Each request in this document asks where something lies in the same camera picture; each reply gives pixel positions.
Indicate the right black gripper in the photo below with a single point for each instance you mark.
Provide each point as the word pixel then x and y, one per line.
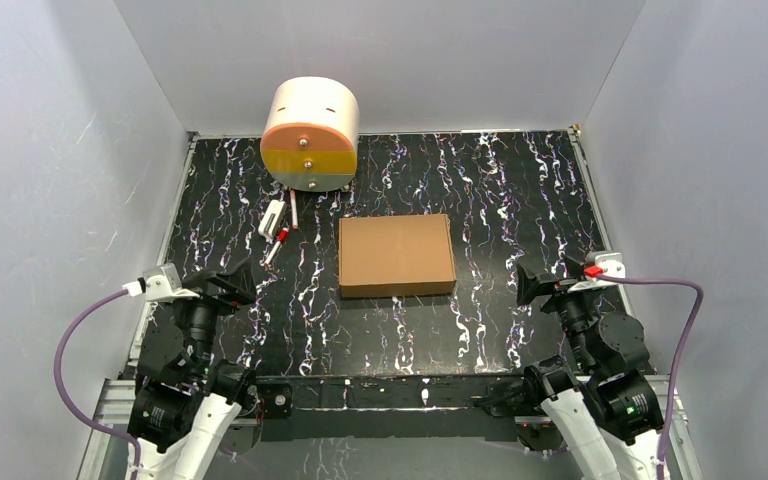
pixel 527 287

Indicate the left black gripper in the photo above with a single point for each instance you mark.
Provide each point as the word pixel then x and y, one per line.
pixel 213 291

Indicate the brown cardboard box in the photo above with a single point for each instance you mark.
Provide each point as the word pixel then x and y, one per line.
pixel 396 256

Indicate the round white drawer cabinet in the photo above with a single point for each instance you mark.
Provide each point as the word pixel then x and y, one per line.
pixel 310 141

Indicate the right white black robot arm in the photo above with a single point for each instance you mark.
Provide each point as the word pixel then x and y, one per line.
pixel 604 408

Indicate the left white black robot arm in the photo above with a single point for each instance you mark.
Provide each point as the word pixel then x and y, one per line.
pixel 183 409

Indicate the white marker red cap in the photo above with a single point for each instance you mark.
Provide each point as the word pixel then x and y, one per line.
pixel 276 246

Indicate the white pink marker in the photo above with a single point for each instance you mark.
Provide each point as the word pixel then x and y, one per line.
pixel 294 209

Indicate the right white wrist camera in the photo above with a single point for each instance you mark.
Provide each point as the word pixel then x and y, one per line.
pixel 601 263

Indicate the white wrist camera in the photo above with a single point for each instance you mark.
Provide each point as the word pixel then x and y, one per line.
pixel 601 263
pixel 161 284

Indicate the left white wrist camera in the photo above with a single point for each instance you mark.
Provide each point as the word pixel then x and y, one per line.
pixel 161 284

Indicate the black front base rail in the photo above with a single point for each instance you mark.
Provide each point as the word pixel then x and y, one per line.
pixel 287 398

